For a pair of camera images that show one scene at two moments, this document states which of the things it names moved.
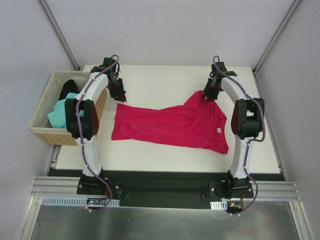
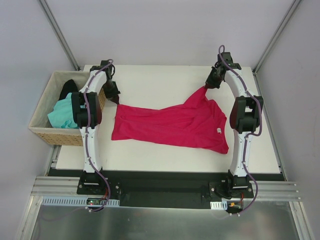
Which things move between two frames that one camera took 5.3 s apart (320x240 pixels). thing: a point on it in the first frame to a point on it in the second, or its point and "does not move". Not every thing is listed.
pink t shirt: (201, 123) does not move
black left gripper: (118, 90) to (112, 91)
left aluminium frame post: (45, 5) does not move
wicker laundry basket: (40, 123) does not move
